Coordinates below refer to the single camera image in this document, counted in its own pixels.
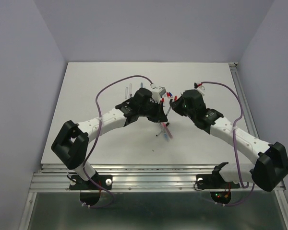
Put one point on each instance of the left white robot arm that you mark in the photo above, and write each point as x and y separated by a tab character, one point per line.
71	143

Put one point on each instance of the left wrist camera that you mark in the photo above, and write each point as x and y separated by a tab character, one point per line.
157	91

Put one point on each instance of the aluminium rail frame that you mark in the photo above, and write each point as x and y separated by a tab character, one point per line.
149	197

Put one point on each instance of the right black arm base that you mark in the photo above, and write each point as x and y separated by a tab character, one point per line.
222	195

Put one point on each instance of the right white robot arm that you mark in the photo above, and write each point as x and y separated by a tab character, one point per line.
268	162

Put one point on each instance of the blue tipped white pen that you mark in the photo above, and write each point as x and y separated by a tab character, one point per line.
164	135

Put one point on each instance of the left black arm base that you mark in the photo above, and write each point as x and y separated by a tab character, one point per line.
94	193

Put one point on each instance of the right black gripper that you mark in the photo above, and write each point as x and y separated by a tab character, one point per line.
176	104

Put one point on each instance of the red transparent pen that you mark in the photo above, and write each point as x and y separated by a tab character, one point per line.
168	131

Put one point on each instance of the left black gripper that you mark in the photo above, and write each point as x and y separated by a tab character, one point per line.
159	116

